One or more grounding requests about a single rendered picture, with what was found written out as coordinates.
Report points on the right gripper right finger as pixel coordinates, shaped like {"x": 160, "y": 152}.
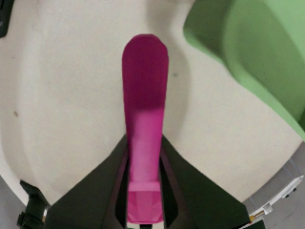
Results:
{"x": 202, "y": 204}

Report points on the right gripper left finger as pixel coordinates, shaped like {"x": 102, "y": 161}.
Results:
{"x": 97, "y": 201}

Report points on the black stapler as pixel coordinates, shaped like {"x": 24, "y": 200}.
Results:
{"x": 145, "y": 226}

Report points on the green rectangular tray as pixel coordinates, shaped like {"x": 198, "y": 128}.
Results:
{"x": 266, "y": 39}

